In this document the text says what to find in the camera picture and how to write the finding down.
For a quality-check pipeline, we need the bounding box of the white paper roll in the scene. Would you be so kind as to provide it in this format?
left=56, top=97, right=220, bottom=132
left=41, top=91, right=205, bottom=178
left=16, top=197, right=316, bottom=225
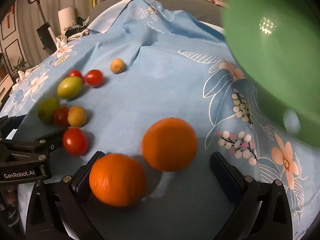
left=58, top=6, right=77, bottom=34

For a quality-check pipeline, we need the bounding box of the pile of patterned clothes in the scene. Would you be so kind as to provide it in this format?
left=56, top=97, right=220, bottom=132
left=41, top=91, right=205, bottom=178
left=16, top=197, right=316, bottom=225
left=56, top=16, right=90, bottom=43

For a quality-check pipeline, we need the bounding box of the large yellow-green tomato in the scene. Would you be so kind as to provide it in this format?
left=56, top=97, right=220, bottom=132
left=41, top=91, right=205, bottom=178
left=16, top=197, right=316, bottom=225
left=57, top=76, right=83, bottom=99

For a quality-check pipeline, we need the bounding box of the pink cloth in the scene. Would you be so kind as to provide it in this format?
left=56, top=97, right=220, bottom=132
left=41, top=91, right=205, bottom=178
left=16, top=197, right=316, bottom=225
left=205, top=0, right=229, bottom=8

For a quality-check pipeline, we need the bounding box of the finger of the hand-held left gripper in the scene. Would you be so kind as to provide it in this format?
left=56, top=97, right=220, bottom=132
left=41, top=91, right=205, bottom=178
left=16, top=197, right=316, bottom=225
left=0, top=128, right=68, bottom=165
left=0, top=114, right=27, bottom=140

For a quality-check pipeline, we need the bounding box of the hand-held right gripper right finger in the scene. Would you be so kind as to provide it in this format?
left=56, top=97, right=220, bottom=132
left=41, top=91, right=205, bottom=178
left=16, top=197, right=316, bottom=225
left=209, top=151, right=293, bottom=240

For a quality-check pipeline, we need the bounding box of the green cherry tomato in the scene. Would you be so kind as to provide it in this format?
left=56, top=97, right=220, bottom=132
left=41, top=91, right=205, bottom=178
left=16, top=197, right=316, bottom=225
left=37, top=97, right=60, bottom=124

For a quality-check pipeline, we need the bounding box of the blue floral bedsheet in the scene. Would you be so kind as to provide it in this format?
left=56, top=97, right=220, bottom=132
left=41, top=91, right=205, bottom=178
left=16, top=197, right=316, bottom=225
left=0, top=0, right=320, bottom=240

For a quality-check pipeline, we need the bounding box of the orange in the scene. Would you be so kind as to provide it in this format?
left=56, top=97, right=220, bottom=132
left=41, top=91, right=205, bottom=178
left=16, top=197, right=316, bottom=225
left=141, top=117, right=198, bottom=172
left=89, top=154, right=147, bottom=207

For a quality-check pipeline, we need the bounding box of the yellow-tan longan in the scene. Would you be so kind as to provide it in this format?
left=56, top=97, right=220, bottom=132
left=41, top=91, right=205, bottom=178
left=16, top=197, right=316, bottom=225
left=67, top=106, right=87, bottom=127

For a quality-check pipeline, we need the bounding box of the potted plant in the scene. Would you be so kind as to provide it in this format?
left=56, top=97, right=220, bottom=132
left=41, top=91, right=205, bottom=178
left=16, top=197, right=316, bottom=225
left=10, top=56, right=28, bottom=80

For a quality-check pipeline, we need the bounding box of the green plastic bowl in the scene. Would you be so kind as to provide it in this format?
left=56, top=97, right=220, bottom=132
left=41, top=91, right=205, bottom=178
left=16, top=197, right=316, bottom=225
left=222, top=0, right=320, bottom=153

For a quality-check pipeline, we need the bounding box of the tan longan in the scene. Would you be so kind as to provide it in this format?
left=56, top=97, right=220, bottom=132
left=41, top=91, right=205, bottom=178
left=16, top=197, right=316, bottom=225
left=110, top=58, right=125, bottom=74

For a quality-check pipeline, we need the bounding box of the upright vacuum cleaner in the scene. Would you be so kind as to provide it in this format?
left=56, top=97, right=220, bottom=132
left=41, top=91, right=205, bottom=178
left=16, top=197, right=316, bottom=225
left=28, top=0, right=58, bottom=54

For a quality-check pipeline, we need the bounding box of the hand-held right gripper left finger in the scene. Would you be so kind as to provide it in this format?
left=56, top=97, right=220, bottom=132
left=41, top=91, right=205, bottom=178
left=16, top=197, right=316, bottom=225
left=25, top=151, right=105, bottom=240

